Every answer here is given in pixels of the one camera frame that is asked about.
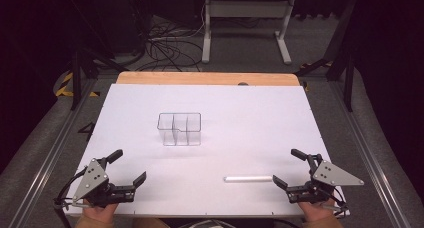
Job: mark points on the person's left hand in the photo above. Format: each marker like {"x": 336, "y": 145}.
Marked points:
{"x": 100, "y": 213}

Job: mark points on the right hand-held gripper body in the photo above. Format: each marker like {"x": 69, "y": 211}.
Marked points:
{"x": 328, "y": 176}

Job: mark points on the black metal stand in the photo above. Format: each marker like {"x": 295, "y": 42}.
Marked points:
{"x": 340, "y": 61}
{"x": 77, "y": 78}

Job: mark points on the white tube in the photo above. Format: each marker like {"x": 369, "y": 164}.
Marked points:
{"x": 248, "y": 178}

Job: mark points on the aluminium floor rail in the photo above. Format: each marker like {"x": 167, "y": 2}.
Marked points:
{"x": 370, "y": 154}
{"x": 50, "y": 158}

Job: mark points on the clear plastic divided organizer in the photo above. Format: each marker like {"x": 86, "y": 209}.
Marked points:
{"x": 180, "y": 129}

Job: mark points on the yellow black hazard tape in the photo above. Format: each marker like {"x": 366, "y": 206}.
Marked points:
{"x": 65, "y": 86}

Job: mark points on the white metal desk frame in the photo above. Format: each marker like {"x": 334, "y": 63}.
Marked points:
{"x": 208, "y": 28}

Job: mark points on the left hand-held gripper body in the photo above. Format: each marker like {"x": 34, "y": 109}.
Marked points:
{"x": 90, "y": 180}

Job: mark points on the person's right hand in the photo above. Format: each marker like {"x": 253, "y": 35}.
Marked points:
{"x": 313, "y": 212}

